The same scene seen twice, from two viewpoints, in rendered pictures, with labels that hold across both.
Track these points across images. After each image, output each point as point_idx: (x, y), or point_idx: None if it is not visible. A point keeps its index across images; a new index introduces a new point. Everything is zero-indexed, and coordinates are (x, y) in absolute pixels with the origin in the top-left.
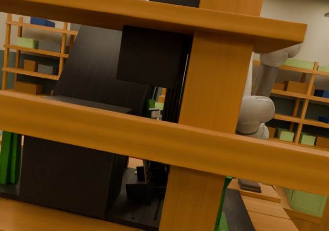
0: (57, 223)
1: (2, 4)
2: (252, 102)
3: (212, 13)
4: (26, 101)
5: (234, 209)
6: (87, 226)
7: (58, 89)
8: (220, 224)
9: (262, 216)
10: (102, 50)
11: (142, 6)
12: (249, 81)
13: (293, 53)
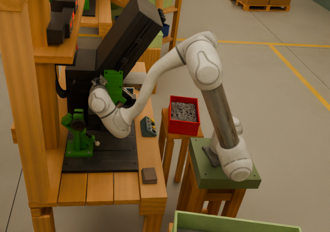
0: (63, 104)
1: None
2: (91, 94)
3: None
4: None
5: (103, 162)
6: (64, 112)
7: (98, 46)
8: (76, 151)
9: (108, 182)
10: (115, 29)
11: None
12: (143, 87)
13: (195, 80)
